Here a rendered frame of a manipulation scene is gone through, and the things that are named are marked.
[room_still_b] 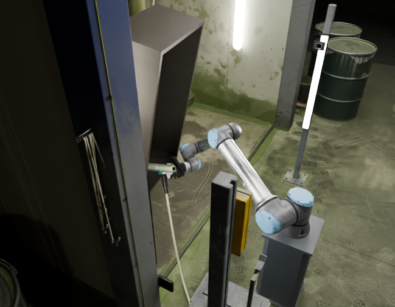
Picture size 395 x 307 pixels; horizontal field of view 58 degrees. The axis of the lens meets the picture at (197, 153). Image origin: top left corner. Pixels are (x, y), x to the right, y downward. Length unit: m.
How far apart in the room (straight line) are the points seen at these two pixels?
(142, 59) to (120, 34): 0.77
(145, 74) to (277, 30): 2.20
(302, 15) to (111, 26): 2.86
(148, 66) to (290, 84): 2.39
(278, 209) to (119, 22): 1.29
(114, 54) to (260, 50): 2.99
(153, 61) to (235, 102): 2.59
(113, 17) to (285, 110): 3.26
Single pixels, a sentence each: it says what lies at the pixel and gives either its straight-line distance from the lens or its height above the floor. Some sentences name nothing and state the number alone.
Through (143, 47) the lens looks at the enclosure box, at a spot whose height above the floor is 1.64.
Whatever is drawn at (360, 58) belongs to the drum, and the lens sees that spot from 4.41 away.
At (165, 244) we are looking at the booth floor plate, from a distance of 2.92.
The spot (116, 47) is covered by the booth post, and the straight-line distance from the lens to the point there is 1.22.
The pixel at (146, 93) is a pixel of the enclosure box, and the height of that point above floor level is 1.37.
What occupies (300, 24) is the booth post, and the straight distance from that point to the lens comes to 3.88.
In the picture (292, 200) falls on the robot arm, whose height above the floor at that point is 0.91.
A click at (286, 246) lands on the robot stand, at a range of 2.21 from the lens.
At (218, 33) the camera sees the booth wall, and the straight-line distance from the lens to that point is 4.23.
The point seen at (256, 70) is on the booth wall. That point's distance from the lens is 4.17.
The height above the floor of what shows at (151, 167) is 0.70.
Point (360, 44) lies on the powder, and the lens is 4.78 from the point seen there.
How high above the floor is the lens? 2.29
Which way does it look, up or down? 36 degrees down
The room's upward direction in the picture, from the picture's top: straight up
